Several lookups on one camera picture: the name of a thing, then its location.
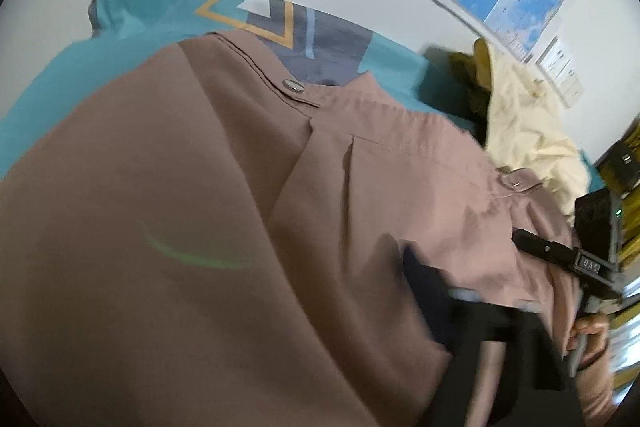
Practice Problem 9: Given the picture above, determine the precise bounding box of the pink-brown large coat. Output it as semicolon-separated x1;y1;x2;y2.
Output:
1;31;578;426

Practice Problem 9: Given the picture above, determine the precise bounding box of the person's right hand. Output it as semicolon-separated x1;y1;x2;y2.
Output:
567;313;610;371

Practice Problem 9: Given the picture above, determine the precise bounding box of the cream yellow garment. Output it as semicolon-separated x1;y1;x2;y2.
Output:
448;39;590;222

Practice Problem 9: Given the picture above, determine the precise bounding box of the teal and grey bedsheet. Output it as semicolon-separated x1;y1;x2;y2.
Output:
1;0;604;194

